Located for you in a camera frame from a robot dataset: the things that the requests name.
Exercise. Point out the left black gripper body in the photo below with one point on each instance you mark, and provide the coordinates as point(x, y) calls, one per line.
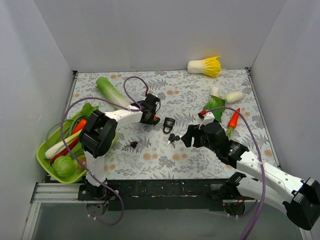
point(152, 119)

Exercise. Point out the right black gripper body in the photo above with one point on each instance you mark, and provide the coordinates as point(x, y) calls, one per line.
point(191, 135)

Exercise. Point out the orange padlock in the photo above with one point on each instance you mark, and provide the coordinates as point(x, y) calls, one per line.
point(156, 120)

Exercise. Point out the black key bunch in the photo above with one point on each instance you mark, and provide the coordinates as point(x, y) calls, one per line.
point(132, 146)
point(172, 139)

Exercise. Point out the black padlock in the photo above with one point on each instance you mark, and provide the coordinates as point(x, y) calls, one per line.
point(168, 125)

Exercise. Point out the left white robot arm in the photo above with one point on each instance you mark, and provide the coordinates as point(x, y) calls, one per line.
point(99, 134)

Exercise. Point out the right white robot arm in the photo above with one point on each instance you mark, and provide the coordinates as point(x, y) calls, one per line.
point(299, 199)

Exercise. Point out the orange carrot on table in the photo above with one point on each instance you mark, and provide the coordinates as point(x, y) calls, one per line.
point(232, 124)

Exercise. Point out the green bok choy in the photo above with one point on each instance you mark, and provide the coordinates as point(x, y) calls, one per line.
point(214, 102)

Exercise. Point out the green napa cabbage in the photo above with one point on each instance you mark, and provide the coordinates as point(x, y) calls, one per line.
point(112, 94)

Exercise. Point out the floral table mat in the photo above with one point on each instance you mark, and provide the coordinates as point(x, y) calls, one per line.
point(182, 96)

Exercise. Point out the white radish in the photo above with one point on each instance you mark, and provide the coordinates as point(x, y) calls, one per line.
point(233, 97)

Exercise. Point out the yellow napa cabbage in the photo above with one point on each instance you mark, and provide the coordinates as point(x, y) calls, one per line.
point(210, 66)

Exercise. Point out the orange carrot in tray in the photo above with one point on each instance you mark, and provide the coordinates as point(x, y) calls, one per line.
point(79, 126)

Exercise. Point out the red chili pepper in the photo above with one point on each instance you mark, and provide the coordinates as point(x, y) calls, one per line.
point(65, 151)

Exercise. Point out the green leafy vegetable in tray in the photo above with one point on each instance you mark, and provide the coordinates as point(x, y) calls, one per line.
point(84, 114)

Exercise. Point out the white leek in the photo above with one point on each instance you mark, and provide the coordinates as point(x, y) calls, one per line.
point(60, 146)

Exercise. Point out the round green cabbage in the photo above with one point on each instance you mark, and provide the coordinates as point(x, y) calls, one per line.
point(64, 166)

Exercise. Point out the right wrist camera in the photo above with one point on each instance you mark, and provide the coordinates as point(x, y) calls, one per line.
point(206, 117)

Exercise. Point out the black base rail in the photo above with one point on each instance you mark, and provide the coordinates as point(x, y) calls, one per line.
point(165, 194)

